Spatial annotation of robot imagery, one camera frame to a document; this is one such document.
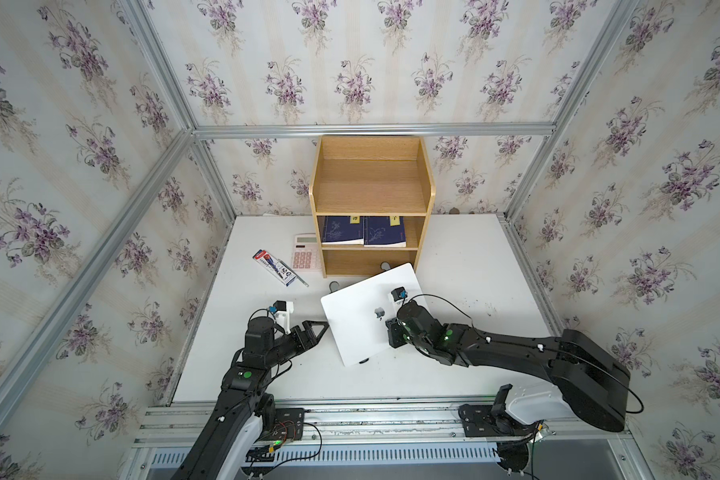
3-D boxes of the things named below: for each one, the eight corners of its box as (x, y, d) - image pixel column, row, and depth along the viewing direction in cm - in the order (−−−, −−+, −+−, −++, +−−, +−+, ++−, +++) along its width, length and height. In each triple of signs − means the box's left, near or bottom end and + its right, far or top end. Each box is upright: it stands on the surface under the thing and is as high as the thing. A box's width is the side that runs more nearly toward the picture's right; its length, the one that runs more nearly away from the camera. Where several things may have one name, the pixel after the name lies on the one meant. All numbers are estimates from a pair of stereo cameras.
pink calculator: (290, 270, 105) (289, 265, 102) (297, 237, 114) (295, 232, 112) (321, 270, 105) (320, 265, 102) (324, 238, 115) (323, 232, 112)
